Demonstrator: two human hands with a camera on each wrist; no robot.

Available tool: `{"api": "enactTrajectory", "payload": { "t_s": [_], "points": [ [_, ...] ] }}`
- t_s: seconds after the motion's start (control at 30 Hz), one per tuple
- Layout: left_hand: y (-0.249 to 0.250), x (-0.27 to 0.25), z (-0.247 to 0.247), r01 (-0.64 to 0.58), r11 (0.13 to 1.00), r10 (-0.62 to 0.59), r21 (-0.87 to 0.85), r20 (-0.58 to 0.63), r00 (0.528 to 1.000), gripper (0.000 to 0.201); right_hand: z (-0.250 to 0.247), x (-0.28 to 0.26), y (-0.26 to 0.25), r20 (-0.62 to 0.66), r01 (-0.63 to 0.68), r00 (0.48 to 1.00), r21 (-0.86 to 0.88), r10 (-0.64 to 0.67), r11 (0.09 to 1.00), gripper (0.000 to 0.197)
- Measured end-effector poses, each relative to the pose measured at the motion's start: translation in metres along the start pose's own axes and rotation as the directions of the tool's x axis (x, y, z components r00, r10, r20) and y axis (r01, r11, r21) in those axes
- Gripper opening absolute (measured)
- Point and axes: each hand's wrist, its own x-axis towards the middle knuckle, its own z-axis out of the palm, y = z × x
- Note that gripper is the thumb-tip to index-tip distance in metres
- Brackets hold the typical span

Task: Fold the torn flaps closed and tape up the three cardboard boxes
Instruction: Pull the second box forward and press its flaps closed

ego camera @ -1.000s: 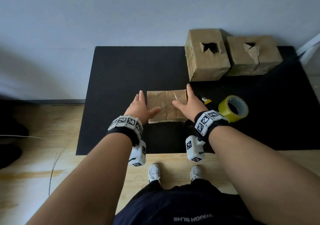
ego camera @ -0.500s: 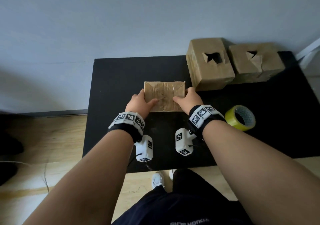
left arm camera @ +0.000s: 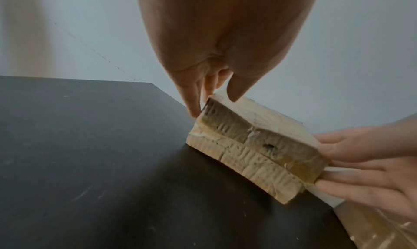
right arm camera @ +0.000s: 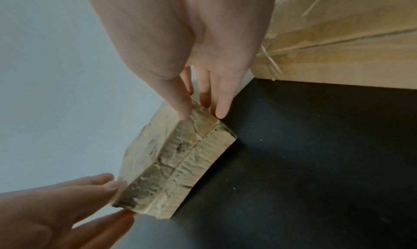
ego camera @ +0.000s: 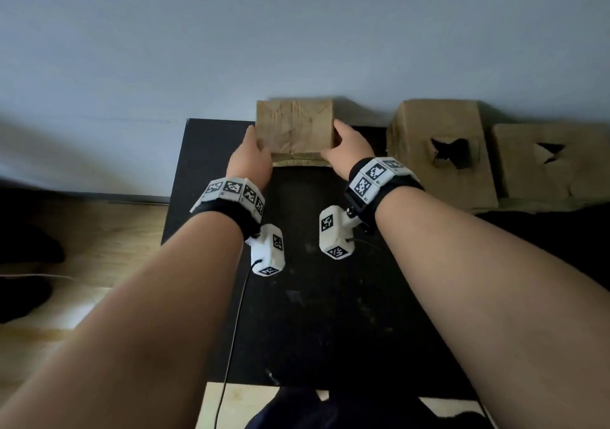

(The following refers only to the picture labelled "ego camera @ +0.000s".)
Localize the person's right hand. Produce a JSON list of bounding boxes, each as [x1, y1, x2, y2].
[[320, 118, 376, 181]]

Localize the person's left hand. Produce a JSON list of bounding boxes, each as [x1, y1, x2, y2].
[[226, 125, 274, 191]]

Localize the small cardboard box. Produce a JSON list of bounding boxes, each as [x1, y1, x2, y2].
[[256, 99, 334, 167]]

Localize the tall cardboard box square hole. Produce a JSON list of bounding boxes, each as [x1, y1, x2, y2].
[[386, 99, 500, 215]]

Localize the wide cardboard box torn flap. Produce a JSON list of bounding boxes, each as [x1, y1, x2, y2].
[[491, 122, 610, 213]]

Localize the person's left forearm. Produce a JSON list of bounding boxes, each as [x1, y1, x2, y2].
[[0, 214, 244, 429]]

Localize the person's right forearm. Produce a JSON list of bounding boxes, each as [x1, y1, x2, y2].
[[376, 186, 610, 429]]

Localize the black marker wristband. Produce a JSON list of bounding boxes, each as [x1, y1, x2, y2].
[[344, 157, 426, 230], [189, 176, 266, 242]]

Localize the black bag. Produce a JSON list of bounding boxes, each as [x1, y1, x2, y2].
[[0, 190, 65, 325]]

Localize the black shorts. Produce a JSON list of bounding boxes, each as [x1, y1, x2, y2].
[[245, 385, 487, 429]]

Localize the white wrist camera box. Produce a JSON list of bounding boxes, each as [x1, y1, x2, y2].
[[244, 223, 286, 277], [319, 204, 365, 260]]

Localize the thin grey floor cable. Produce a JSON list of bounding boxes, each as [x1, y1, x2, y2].
[[0, 273, 77, 283]]

